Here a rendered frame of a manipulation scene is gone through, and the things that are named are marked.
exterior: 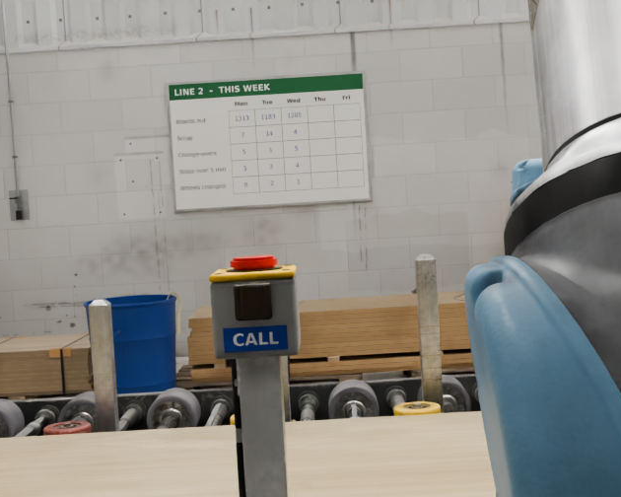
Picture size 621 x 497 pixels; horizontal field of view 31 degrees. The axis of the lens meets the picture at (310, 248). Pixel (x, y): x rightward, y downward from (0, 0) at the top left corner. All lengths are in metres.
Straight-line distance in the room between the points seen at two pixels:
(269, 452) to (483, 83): 7.32
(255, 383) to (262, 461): 0.07
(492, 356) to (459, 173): 7.83
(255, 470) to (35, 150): 7.48
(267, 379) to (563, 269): 0.62
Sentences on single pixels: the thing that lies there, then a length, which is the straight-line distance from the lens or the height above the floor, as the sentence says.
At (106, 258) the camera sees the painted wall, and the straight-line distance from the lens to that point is 8.26.
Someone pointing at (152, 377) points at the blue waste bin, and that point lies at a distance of 6.54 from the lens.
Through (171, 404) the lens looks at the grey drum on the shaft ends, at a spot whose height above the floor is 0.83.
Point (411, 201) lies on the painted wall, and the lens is 8.10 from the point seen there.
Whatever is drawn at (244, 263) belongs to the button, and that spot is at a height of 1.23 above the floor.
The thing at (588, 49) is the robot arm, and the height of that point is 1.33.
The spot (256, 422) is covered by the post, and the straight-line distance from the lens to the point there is 0.94.
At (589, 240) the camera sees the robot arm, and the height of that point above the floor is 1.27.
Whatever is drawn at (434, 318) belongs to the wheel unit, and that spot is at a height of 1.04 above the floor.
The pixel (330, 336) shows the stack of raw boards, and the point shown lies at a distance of 6.84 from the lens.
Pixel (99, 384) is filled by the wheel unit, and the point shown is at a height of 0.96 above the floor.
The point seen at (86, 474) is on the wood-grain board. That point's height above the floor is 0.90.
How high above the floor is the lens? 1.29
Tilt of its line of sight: 3 degrees down
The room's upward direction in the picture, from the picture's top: 3 degrees counter-clockwise
